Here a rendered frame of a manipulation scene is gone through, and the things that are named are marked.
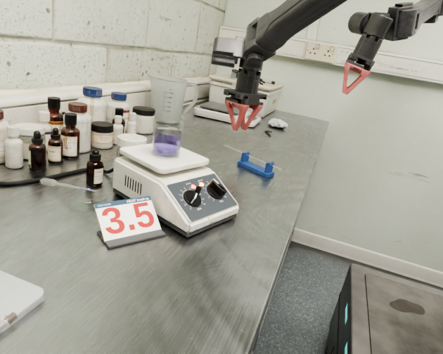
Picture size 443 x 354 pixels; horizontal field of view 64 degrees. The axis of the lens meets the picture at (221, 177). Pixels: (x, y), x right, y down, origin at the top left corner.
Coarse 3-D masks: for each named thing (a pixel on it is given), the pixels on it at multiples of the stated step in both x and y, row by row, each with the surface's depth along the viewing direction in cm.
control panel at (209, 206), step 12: (192, 180) 60; (204, 180) 62; (180, 192) 56; (204, 192) 59; (228, 192) 63; (180, 204) 55; (204, 204) 58; (216, 204) 59; (228, 204) 61; (192, 216) 54; (204, 216) 56
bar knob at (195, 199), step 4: (196, 188) 56; (200, 188) 57; (184, 192) 56; (188, 192) 57; (192, 192) 57; (196, 192) 56; (184, 196) 56; (188, 196) 56; (192, 196) 55; (196, 196) 55; (188, 200) 56; (192, 200) 55; (196, 200) 57; (200, 200) 57; (192, 204) 56; (196, 204) 56
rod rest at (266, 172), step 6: (246, 156) 93; (240, 162) 92; (246, 162) 93; (246, 168) 91; (252, 168) 89; (258, 168) 90; (264, 168) 91; (270, 168) 88; (264, 174) 87; (270, 174) 88
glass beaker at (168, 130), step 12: (156, 120) 59; (168, 120) 57; (180, 120) 59; (156, 132) 59; (168, 132) 59; (180, 132) 60; (156, 144) 60; (168, 144) 59; (180, 144) 61; (156, 156) 60; (168, 156) 60
